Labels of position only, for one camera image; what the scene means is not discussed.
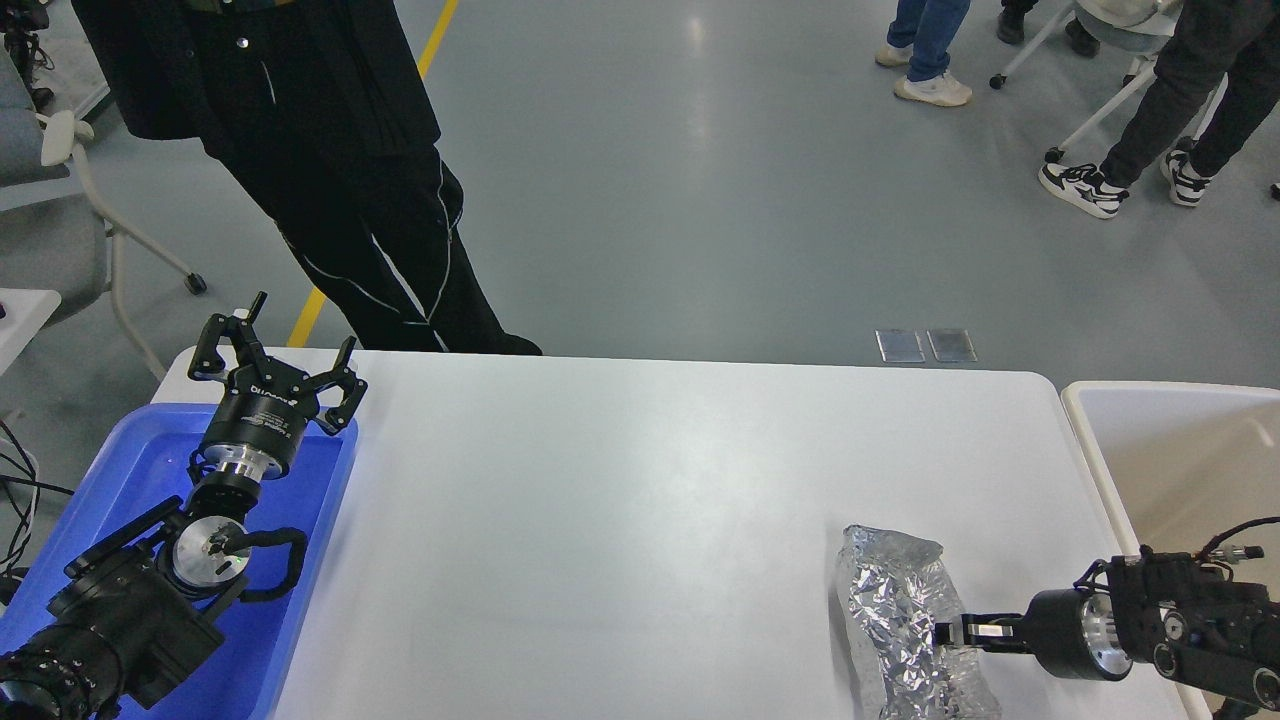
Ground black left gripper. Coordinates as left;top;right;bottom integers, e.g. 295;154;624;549
187;292;369;480

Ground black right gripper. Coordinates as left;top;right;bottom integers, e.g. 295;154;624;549
933;589;1134;682

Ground silver foil bag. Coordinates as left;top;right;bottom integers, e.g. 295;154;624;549
835;524;1002;719

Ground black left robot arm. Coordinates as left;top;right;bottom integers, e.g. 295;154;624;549
3;293;367;719

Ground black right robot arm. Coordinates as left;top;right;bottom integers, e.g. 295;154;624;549
931;518;1279;719

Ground white side table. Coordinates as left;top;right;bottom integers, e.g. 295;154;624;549
1;287;61;375

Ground grey office chair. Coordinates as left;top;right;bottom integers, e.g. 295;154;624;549
3;58;207;379

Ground beige plastic bin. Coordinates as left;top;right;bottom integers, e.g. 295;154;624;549
1061;380;1280;720

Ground person in black clothes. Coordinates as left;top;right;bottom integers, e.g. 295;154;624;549
73;1;539;355

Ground blue plastic tray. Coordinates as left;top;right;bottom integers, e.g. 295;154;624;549
0;404;360;720

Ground right metal floor plate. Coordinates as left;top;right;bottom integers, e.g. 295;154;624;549
925;328;978;364

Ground metal floor plate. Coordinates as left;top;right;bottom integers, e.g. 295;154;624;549
876;329;927;364
925;328;978;364

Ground left metal floor plate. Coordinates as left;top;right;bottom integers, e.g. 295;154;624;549
876;329;927;364

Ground person in blue jeans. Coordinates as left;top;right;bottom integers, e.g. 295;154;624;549
876;1;973;108

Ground white rolling chair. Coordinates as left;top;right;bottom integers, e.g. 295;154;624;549
989;1;1183;163

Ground person in black trousers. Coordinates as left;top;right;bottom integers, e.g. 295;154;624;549
1037;1;1279;219

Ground black cables at left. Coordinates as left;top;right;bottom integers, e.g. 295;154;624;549
0;420;76;607

